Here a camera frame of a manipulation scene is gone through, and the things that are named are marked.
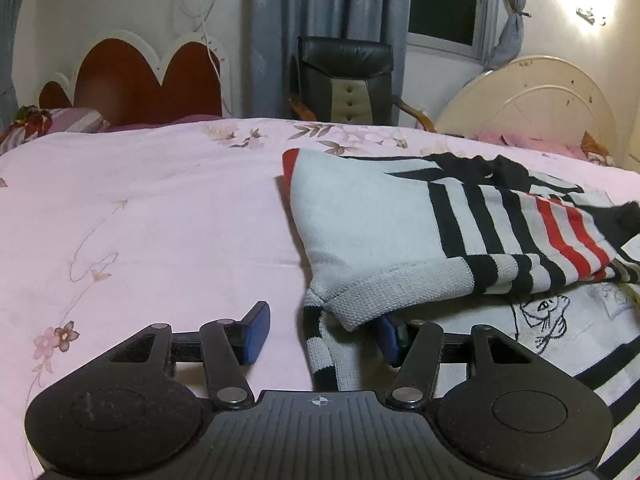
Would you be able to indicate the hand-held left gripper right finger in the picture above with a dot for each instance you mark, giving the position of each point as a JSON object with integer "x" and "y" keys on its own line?
{"x": 387, "y": 341}

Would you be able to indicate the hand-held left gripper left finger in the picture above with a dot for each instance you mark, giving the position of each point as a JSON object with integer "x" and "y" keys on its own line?
{"x": 255, "y": 332}

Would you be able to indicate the striped knit sweater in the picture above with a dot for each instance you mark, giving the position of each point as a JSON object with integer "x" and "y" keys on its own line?
{"x": 375, "y": 235}

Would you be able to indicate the pink floral bed sheet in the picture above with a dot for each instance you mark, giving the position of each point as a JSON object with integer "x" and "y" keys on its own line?
{"x": 150, "y": 210}

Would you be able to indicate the pink crumpled blanket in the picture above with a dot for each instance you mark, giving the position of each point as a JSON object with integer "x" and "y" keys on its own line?
{"x": 515, "y": 140}

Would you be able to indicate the red heart-shaped headboard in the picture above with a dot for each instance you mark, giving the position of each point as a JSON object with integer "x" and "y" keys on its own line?
{"x": 120, "y": 85}

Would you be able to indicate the orange floral pillow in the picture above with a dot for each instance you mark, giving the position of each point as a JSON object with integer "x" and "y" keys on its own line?
{"x": 597, "y": 152}

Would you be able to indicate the black office chair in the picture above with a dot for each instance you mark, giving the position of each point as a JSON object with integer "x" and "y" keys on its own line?
{"x": 345, "y": 60}

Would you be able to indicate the cream round headboard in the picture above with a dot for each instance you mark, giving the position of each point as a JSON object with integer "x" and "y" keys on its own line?
{"x": 540, "y": 95}

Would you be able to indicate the red floral cloth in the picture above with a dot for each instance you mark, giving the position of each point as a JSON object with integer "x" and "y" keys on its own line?
{"x": 27, "y": 122}

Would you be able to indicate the tied grey-blue curtain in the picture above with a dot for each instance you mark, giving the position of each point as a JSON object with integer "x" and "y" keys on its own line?
{"x": 510, "y": 35}

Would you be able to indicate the wide grey-blue curtain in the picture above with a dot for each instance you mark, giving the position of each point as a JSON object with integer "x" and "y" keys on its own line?
{"x": 325, "y": 0}

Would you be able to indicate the dark window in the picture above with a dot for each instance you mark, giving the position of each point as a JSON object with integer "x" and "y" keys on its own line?
{"x": 440, "y": 0}

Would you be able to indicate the narrow grey-blue curtain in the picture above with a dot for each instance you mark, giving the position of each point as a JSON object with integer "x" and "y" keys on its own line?
{"x": 7, "y": 35}

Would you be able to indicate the wall lamp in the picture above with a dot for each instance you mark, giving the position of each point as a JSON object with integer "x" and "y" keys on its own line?
{"x": 591, "y": 16}

